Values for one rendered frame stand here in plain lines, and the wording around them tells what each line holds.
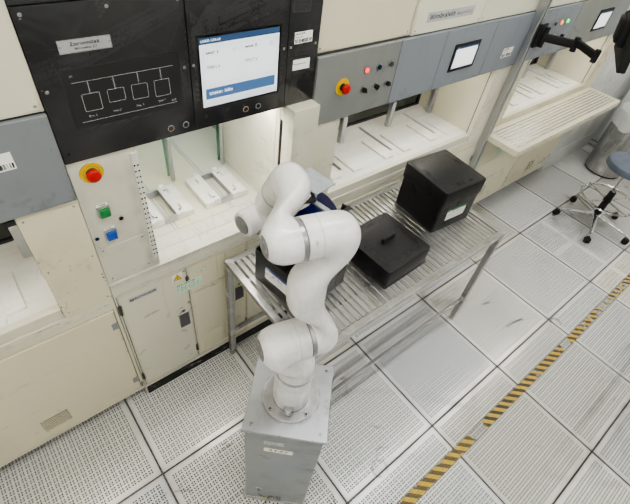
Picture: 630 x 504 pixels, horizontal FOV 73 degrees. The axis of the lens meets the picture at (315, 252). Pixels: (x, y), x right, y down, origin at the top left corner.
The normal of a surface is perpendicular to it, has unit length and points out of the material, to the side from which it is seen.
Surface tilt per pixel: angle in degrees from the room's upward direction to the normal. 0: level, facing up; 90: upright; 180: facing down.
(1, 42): 90
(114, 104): 90
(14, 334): 90
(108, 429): 0
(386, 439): 0
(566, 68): 90
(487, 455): 0
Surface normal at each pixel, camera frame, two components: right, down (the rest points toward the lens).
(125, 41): 0.62, 0.62
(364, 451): 0.11, -0.69
